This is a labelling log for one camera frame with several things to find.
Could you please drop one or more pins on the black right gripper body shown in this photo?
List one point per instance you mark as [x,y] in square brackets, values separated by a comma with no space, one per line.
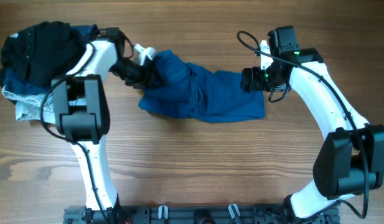
[261,79]

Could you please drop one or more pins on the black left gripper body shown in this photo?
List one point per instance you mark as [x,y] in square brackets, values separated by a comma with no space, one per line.
[134,74]

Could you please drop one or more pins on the blue polo shirt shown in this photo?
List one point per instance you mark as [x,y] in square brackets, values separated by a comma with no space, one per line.
[192,91]

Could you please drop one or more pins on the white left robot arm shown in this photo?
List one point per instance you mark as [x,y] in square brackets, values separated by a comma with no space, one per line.
[82,116]

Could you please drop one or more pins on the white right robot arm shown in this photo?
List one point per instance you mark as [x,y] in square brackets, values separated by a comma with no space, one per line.
[350,162]

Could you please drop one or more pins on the black folded garment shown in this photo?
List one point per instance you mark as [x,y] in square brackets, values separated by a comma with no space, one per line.
[39,53]

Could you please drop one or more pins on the light grey denim garment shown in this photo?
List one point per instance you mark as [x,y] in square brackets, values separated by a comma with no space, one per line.
[27,107]

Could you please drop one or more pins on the navy folded garment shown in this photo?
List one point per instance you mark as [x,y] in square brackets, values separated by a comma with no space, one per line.
[23,85]

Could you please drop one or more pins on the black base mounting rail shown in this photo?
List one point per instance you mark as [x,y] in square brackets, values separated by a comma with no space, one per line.
[231,214]

